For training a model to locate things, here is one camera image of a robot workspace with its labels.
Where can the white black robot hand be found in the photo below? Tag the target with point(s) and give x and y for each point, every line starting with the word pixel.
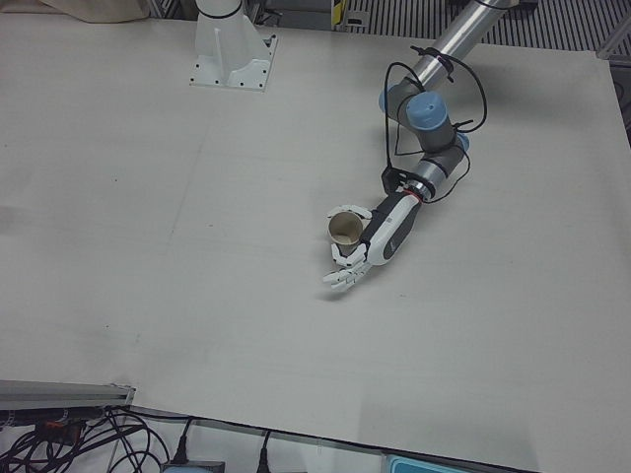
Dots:
pixel 394 226

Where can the beige paper cup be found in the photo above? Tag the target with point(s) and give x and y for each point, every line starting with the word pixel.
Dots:
pixel 345 227

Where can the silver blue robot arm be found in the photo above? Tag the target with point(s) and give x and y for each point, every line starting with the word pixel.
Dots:
pixel 458 39

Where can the yellow black striped marker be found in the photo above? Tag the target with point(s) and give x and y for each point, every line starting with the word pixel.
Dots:
pixel 337 12

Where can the blue plastic box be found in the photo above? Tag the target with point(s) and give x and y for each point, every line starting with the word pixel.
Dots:
pixel 429 465

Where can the aluminium corner profile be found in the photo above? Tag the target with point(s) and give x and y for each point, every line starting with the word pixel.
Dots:
pixel 616 47

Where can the beige cloth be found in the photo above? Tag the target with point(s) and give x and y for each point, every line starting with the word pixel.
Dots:
pixel 98 10

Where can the black red connector block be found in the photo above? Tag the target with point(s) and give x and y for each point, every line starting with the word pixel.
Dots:
pixel 59 428

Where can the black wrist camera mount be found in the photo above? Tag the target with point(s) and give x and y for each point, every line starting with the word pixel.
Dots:
pixel 392 178

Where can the white robot arm base mount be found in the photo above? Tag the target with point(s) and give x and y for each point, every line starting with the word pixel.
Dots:
pixel 222 49

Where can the aluminium profile rail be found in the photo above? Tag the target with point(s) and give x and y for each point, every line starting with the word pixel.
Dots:
pixel 59 394

